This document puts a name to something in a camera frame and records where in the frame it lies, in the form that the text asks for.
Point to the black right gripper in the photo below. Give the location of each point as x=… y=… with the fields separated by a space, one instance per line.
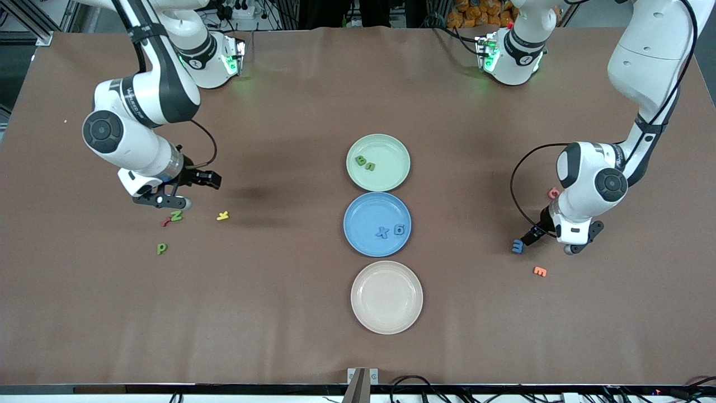
x=193 y=175

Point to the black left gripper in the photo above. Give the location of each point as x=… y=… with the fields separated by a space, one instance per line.
x=543 y=221

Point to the blue letter m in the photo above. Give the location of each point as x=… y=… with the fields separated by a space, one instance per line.
x=517 y=247

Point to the blue digit 6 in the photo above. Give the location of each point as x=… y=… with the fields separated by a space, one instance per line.
x=399 y=229

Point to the blue letter X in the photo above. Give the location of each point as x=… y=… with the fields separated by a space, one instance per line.
x=382 y=232

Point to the green letter B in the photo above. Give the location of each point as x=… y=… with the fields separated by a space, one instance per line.
x=361 y=161

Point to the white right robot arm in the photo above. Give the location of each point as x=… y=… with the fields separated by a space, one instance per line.
x=123 y=140

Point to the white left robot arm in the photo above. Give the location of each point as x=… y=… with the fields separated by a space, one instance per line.
x=643 y=56

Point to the orange letter E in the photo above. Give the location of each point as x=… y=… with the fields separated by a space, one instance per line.
x=540 y=271

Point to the yellow letter K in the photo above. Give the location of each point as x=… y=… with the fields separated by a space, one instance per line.
x=222 y=215

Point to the red letter G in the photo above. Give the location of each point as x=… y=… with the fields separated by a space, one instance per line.
x=552 y=193

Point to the green letter p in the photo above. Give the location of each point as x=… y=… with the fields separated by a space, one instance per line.
x=161 y=248

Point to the blue plate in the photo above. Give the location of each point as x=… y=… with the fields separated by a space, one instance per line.
x=363 y=218

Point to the beige plate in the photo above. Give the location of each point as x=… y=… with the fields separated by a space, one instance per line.
x=386 y=297

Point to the light green plate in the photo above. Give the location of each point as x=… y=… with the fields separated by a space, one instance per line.
x=386 y=163

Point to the white power strip with plugs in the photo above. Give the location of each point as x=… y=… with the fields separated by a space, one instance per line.
x=238 y=11

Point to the orange bag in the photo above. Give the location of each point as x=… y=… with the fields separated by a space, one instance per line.
x=475 y=14

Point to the black table edge rail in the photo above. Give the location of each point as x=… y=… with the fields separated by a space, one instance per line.
x=168 y=389

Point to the grey metal bracket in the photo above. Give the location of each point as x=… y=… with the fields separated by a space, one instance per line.
x=362 y=383

